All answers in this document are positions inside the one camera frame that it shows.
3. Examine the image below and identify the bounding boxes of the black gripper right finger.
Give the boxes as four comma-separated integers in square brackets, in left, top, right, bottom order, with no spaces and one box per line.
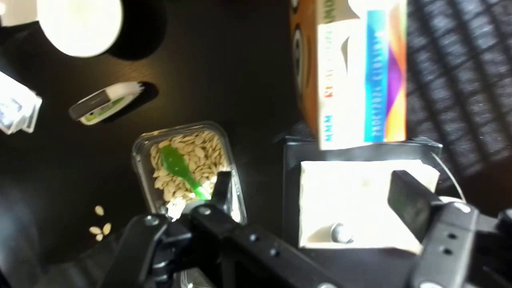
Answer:
[388,168,445,237]

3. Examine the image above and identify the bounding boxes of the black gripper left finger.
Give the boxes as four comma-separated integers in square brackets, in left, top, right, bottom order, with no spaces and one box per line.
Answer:
[212,170,236,216]

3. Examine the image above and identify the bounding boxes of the brown smiley face cardboard box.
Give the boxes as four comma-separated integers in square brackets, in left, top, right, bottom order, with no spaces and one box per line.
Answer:
[290,0,413,152]

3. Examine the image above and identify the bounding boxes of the white box with green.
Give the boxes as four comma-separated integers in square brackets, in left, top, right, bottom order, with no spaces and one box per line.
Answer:
[296,159,442,253]

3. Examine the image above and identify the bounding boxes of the clear plastic tray of seeds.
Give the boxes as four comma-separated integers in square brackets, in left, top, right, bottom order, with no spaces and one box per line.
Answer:
[132,120,250,226]

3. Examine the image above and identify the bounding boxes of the green plastic spoon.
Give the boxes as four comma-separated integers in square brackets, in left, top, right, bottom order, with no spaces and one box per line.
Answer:
[159,144,213,203]

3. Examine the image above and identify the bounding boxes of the black square tray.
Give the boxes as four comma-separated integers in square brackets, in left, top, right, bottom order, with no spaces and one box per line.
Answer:
[280,135,445,259]

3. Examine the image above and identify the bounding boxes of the small grey metal knob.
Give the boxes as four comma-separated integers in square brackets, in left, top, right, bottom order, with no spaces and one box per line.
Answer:
[327,221,356,247]

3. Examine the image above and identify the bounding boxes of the white round bowl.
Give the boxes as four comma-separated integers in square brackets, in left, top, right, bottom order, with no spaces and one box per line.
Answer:
[36,0,125,59]

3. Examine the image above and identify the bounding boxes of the thin white wire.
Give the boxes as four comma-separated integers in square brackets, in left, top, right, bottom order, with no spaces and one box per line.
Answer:
[431,152,461,200]

